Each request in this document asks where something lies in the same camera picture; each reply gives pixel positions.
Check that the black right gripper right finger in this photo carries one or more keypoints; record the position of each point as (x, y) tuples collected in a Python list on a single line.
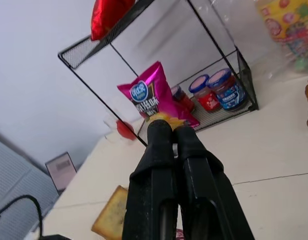
[(206, 190)]

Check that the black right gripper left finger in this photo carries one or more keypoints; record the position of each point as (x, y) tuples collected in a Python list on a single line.
[(150, 180)]

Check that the clear cup with red jam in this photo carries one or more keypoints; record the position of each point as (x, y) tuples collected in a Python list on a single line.
[(122, 130)]

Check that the small red jam jar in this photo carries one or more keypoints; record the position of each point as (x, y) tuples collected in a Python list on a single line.
[(182, 96)]

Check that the red label jam jar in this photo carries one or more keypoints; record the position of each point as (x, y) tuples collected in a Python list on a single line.
[(205, 95)]

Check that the blue label jam jar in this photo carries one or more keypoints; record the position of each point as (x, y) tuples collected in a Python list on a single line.
[(226, 91)]

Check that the pink chips bag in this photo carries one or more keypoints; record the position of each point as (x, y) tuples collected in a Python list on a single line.
[(153, 95)]

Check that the small framed sign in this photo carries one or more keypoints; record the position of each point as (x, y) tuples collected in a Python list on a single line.
[(60, 171)]

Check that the grey panel cabinet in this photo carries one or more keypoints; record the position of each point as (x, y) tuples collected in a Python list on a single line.
[(16, 185)]

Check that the red foil snack bag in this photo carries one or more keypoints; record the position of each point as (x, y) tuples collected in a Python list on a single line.
[(106, 17)]

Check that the colourful fruit print package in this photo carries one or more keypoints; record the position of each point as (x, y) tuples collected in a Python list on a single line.
[(289, 32)]

